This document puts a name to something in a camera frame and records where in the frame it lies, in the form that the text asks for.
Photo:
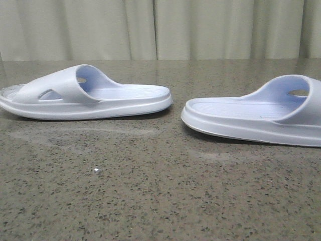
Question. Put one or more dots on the beige curtain right panel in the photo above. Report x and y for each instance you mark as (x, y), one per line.
(237, 29)

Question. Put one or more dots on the beige curtain left panel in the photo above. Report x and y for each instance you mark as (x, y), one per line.
(77, 30)

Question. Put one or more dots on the light blue slipper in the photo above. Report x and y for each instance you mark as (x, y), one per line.
(82, 92)
(285, 110)

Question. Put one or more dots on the beige curtain panel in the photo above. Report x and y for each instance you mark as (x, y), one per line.
(237, 29)
(77, 30)

